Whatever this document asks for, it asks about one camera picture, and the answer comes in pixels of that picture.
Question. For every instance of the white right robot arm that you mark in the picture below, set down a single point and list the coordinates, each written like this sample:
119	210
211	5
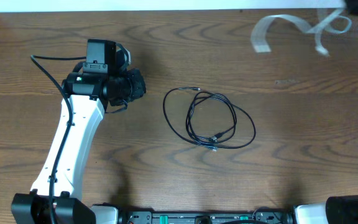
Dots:
335	210

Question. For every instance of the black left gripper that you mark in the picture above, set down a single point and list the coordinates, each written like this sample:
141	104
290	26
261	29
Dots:
134	86

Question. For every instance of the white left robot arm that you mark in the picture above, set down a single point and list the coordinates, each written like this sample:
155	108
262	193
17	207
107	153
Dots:
56	194

